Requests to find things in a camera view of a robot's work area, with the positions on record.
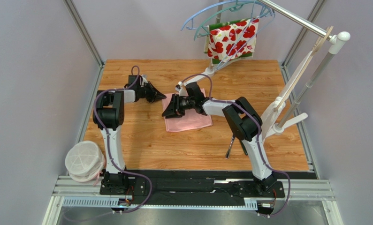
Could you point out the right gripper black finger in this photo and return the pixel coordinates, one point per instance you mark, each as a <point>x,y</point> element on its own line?
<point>172,109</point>
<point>179,112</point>

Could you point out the black handled knife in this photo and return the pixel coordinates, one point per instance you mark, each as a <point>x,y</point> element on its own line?
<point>243,148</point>

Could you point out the white clothes rack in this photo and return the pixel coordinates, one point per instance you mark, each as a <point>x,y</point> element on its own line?
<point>336,41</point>

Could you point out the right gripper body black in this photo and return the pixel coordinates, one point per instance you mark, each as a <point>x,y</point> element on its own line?
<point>178,106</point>

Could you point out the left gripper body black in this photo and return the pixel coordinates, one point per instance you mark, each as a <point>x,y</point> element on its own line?
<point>147,92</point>

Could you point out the pink cloth napkin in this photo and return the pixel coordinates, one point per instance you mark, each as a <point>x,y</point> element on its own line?
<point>190,121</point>

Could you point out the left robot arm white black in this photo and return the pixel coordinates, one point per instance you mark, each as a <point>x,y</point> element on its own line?
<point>109,115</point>

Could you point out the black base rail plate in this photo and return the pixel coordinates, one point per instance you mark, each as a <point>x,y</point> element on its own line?
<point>191,188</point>

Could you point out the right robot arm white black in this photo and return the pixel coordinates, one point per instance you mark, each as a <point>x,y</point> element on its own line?
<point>243,120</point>

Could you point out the white hanging cloth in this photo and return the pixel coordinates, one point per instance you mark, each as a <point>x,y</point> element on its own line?
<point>272,112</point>

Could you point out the teal green hanger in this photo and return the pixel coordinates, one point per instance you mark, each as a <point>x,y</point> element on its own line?
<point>248,12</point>

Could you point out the thin blue wire hanger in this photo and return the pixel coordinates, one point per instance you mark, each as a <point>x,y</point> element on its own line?
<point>237,39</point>

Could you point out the white mesh basket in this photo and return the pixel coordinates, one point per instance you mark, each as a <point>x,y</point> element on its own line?
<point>84,161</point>

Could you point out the light blue hanger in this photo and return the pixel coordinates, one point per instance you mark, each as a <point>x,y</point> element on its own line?
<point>213,12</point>

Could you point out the red floral cloth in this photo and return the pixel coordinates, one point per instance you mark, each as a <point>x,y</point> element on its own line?
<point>231,40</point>

